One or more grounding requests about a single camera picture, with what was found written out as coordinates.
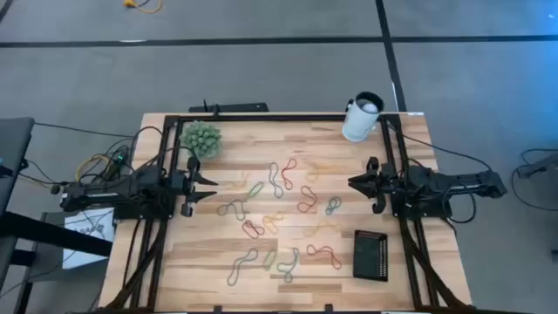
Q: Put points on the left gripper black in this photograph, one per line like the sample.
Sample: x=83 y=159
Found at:
x=183 y=187

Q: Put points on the green artificial plant white pot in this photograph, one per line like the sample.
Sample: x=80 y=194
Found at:
x=200 y=138

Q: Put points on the grey floor device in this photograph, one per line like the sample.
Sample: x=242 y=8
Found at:
x=545 y=165

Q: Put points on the black perforated bin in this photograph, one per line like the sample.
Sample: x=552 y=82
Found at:
x=369 y=257

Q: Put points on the black desk beam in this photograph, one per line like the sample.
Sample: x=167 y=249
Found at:
x=52 y=233

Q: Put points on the yellow rubber band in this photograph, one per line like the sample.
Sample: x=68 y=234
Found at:
x=271 y=220
x=311 y=174
x=320 y=227

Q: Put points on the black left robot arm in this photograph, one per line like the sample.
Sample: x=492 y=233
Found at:
x=109 y=192

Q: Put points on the black controller box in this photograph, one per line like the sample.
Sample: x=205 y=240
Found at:
x=120 y=159

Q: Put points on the long grey rubber band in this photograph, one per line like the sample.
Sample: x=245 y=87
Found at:
x=274 y=179
x=240 y=264

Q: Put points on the grey-green rubber band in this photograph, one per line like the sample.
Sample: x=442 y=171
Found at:
x=231 y=203

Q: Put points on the green rubber band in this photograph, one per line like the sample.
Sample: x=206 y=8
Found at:
x=256 y=189
x=267 y=264

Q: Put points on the white cylindrical cup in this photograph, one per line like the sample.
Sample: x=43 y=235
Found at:
x=358 y=124

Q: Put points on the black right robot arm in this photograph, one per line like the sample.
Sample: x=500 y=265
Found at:
x=449 y=183

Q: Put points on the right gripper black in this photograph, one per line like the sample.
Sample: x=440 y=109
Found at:
x=383 y=187

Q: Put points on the black aluminium table frame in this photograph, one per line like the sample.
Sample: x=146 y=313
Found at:
x=283 y=118

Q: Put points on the white paper sign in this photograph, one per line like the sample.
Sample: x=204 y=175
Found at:
x=83 y=248

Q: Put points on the black frame bracket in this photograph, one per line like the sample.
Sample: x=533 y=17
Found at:
x=329 y=308
x=217 y=309

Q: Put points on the teal figure-eight rubber band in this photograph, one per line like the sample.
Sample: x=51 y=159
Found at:
x=333 y=206

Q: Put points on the grey desk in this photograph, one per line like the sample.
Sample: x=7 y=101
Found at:
x=15 y=148

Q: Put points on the orange rubber band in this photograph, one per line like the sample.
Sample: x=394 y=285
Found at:
x=244 y=179

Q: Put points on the teal-grey rubber band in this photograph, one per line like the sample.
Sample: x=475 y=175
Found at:
x=290 y=264

